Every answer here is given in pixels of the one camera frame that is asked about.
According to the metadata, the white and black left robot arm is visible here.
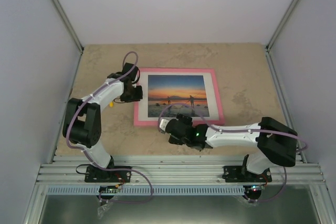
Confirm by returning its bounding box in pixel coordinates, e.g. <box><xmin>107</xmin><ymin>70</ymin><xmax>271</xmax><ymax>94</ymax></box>
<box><xmin>62</xmin><ymin>62</ymin><xmax>143</xmax><ymax>182</ymax></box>

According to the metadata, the clear plastic bag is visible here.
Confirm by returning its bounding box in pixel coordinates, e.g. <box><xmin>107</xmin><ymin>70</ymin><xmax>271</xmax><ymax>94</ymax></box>
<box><xmin>97</xmin><ymin>202</ymin><xmax>111</xmax><ymax>219</ymax></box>

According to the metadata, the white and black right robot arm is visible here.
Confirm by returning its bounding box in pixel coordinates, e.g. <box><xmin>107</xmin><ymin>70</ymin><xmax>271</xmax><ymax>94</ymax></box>
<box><xmin>159</xmin><ymin>114</ymin><xmax>297</xmax><ymax>183</ymax></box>

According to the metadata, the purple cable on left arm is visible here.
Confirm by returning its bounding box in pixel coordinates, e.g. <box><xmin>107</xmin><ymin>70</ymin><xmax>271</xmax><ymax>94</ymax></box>
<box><xmin>65</xmin><ymin>51</ymin><xmax>154</xmax><ymax>204</ymax></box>

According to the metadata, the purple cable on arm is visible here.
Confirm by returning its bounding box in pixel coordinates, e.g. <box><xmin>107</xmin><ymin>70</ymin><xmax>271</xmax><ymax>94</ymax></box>
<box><xmin>65</xmin><ymin>51</ymin><xmax>154</xmax><ymax>204</ymax></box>
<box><xmin>157</xmin><ymin>103</ymin><xmax>308</xmax><ymax>204</ymax></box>

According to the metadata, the aluminium rail mounting base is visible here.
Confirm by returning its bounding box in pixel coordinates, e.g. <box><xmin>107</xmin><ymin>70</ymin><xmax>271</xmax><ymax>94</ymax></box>
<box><xmin>36</xmin><ymin>155</ymin><xmax>326</xmax><ymax>185</ymax></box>

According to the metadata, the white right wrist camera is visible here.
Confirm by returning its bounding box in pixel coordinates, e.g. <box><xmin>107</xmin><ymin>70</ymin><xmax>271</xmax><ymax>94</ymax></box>
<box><xmin>159</xmin><ymin>119</ymin><xmax>170</xmax><ymax>134</ymax></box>

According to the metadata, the right aluminium corner post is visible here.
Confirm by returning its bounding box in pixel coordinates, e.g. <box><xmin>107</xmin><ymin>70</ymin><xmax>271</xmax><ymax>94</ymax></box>
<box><xmin>265</xmin><ymin>0</ymin><xmax>317</xmax><ymax>51</ymax></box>

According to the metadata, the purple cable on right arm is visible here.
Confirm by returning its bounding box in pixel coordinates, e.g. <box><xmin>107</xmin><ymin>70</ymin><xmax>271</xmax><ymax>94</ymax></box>
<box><xmin>157</xmin><ymin>103</ymin><xmax>308</xmax><ymax>204</ymax></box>

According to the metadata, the aluminium corner post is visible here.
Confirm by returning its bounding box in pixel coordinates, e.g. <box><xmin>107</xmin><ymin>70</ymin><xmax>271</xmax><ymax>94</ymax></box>
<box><xmin>265</xmin><ymin>0</ymin><xmax>317</xmax><ymax>51</ymax></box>
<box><xmin>36</xmin><ymin>0</ymin><xmax>85</xmax><ymax>53</ymax></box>

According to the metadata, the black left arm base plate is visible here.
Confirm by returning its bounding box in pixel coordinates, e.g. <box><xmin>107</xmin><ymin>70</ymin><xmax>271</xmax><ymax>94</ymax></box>
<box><xmin>84</xmin><ymin>165</ymin><xmax>132</xmax><ymax>183</ymax></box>

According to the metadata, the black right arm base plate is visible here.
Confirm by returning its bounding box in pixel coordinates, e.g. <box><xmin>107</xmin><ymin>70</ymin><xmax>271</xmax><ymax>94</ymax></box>
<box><xmin>222</xmin><ymin>166</ymin><xmax>272</xmax><ymax>183</ymax></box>

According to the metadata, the pink picture frame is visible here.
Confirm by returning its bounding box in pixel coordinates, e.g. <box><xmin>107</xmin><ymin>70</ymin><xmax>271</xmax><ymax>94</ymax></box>
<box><xmin>134</xmin><ymin>68</ymin><xmax>225</xmax><ymax>126</ymax></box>

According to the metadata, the left aluminium corner post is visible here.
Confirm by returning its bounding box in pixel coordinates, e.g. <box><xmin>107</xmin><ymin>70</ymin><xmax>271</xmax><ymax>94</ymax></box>
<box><xmin>36</xmin><ymin>0</ymin><xmax>85</xmax><ymax>53</ymax></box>

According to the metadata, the sunset beach photo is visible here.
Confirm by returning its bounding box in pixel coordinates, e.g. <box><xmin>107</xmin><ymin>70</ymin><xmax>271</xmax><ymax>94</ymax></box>
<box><xmin>148</xmin><ymin>74</ymin><xmax>210</xmax><ymax>118</ymax></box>

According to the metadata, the grey slotted cable duct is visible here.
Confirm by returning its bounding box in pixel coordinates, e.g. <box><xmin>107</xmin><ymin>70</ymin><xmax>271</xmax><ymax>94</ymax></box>
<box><xmin>47</xmin><ymin>185</ymin><xmax>260</xmax><ymax>196</ymax></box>

